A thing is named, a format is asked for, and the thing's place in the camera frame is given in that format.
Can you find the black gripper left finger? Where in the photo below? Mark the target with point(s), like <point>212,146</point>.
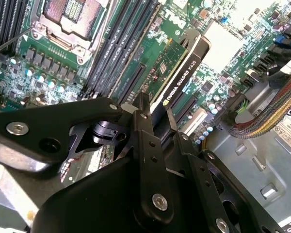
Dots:
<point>38,126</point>

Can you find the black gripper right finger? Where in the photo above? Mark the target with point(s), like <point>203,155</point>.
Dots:
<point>209,194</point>

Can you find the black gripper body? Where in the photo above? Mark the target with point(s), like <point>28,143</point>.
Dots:
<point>92,206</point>

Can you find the green graphics card black shroud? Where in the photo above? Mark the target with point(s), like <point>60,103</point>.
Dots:
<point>182,77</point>

